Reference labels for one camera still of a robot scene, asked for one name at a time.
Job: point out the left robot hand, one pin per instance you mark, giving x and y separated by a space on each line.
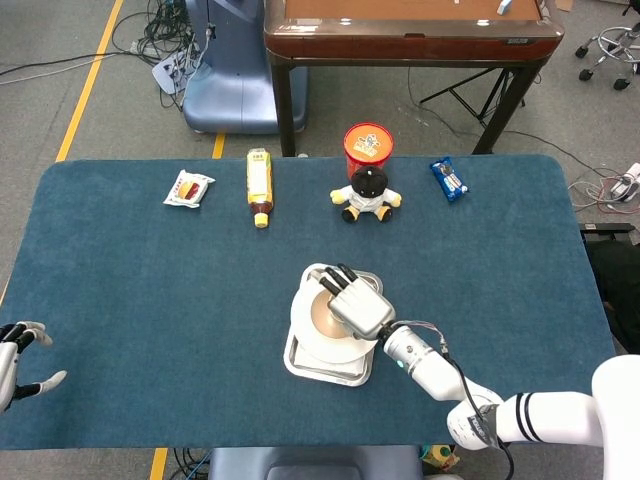
10 360

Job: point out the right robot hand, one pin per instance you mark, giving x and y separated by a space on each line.
362 310

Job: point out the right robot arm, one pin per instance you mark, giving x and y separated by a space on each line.
435 367

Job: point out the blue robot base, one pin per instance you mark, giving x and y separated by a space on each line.
235 90

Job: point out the beige bowl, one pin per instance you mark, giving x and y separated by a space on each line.
322 315

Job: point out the white round plate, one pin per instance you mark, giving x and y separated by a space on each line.
310 345

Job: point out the silver metal tray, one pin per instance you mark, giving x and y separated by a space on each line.
300 374

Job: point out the black plush toy white coat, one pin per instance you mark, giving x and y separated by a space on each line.
367 197

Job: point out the blue cookie packet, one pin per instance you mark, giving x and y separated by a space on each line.
449 179

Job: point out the grey robot torso base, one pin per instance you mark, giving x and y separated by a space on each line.
310 462

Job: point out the red snack canister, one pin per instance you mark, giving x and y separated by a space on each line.
367 145

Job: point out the tea bottle yellow cap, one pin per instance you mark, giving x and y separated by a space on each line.
260 180

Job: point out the white snack packet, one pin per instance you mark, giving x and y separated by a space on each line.
187 190

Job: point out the brown mahjong table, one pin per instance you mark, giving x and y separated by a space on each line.
410 45

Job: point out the white power strip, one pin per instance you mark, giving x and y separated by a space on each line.
625 182

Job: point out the white floor power board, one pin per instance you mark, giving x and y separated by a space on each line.
170 72

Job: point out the office chair chrome base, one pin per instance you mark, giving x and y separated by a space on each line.
612 55

